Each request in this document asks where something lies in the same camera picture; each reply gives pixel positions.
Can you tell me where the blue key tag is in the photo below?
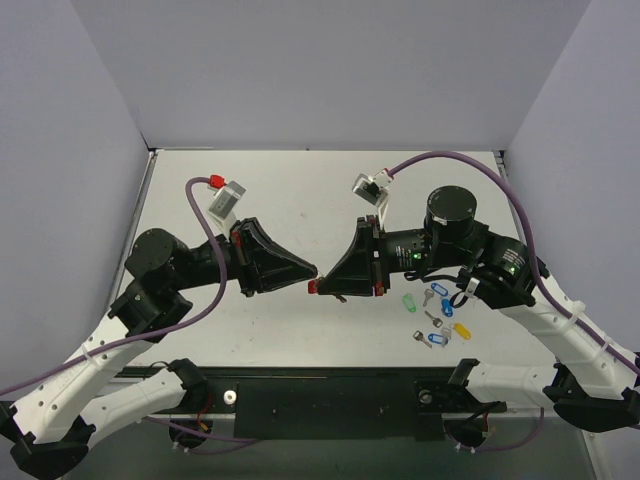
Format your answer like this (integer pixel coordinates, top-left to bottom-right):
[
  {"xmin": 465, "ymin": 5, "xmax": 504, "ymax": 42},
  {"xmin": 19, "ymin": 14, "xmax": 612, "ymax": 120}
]
[
  {"xmin": 428, "ymin": 333, "xmax": 451, "ymax": 347},
  {"xmin": 431, "ymin": 282, "xmax": 449, "ymax": 298},
  {"xmin": 440, "ymin": 297, "xmax": 454, "ymax": 318}
]

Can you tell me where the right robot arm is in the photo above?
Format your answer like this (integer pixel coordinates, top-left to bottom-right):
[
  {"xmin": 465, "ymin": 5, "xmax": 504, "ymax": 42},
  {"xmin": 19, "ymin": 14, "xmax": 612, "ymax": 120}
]
[{"xmin": 309, "ymin": 186, "xmax": 639, "ymax": 433}]

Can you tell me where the blue key tag upper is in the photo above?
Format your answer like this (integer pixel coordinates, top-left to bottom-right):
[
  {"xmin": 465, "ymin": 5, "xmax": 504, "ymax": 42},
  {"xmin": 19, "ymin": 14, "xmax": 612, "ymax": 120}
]
[{"xmin": 431, "ymin": 282, "xmax": 449, "ymax": 298}]

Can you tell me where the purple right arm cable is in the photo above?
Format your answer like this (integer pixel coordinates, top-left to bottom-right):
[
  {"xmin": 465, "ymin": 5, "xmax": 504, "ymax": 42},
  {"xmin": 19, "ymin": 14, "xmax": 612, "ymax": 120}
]
[{"xmin": 389, "ymin": 150, "xmax": 640, "ymax": 379}]

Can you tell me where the blue key tag middle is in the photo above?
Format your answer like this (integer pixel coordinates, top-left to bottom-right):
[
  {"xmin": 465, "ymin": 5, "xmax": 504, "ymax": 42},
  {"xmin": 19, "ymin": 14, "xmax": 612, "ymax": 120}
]
[{"xmin": 440, "ymin": 297, "xmax": 454, "ymax": 318}]

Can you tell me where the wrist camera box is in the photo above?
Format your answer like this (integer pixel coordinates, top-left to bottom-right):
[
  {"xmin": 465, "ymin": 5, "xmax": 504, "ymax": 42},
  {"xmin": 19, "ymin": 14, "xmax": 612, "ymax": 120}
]
[
  {"xmin": 207, "ymin": 175, "xmax": 246, "ymax": 236},
  {"xmin": 352, "ymin": 168, "xmax": 393, "ymax": 228}
]

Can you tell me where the silver key by blue tag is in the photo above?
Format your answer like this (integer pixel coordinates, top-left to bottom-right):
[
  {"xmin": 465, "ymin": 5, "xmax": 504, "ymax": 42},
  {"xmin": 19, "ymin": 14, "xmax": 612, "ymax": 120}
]
[{"xmin": 412, "ymin": 330, "xmax": 432, "ymax": 348}]

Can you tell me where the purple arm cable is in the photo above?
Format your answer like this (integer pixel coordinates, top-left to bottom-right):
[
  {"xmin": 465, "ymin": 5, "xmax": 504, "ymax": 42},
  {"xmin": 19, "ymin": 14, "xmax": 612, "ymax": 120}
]
[
  {"xmin": 0, "ymin": 177, "xmax": 231, "ymax": 396},
  {"xmin": 389, "ymin": 150, "xmax": 640, "ymax": 379}
]

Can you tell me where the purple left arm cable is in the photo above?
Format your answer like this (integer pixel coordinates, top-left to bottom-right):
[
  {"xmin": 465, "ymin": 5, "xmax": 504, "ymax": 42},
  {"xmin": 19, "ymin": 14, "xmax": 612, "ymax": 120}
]
[{"xmin": 0, "ymin": 177, "xmax": 231, "ymax": 396}]

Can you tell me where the green key tag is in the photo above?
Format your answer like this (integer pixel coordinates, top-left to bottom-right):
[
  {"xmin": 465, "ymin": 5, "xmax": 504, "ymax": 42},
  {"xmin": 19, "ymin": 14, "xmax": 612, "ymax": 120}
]
[{"xmin": 402, "ymin": 293, "xmax": 417, "ymax": 313}]

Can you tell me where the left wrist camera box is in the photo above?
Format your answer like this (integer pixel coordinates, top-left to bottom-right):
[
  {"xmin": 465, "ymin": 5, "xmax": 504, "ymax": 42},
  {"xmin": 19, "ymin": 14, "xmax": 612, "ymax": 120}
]
[{"xmin": 207, "ymin": 175, "xmax": 246, "ymax": 236}]

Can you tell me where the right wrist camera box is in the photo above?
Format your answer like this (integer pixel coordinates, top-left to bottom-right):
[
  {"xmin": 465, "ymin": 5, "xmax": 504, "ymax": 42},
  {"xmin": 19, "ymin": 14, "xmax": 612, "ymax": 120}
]
[{"xmin": 352, "ymin": 168, "xmax": 393, "ymax": 228}]

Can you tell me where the black front mounting rail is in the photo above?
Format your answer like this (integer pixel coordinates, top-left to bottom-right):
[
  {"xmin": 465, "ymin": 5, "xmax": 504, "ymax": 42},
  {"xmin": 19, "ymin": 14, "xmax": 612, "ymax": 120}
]
[{"xmin": 160, "ymin": 367, "xmax": 488, "ymax": 441}]

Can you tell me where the loose silver key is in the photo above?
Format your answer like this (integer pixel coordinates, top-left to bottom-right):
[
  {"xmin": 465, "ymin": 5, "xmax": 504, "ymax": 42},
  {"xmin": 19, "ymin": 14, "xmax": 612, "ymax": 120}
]
[{"xmin": 422, "ymin": 289, "xmax": 435, "ymax": 307}]

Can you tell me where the blue key tag near front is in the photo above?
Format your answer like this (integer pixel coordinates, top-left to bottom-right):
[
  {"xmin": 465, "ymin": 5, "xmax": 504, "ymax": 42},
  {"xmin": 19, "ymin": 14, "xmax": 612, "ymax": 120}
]
[{"xmin": 428, "ymin": 333, "xmax": 451, "ymax": 347}]

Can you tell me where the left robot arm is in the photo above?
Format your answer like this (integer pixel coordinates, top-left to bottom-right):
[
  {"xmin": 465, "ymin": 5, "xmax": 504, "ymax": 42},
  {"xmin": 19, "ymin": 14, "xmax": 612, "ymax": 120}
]
[{"xmin": 1, "ymin": 218, "xmax": 317, "ymax": 479}]

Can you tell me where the yellow key tag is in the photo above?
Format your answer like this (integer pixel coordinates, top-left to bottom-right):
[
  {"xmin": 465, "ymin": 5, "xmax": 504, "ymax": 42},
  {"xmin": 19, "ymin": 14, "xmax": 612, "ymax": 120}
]
[{"xmin": 452, "ymin": 323, "xmax": 472, "ymax": 340}]

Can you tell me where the dark loose key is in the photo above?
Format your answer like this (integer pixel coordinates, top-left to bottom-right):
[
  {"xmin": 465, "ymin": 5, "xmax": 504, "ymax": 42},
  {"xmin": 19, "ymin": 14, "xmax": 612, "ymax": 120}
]
[{"xmin": 424, "ymin": 311, "xmax": 443, "ymax": 328}]

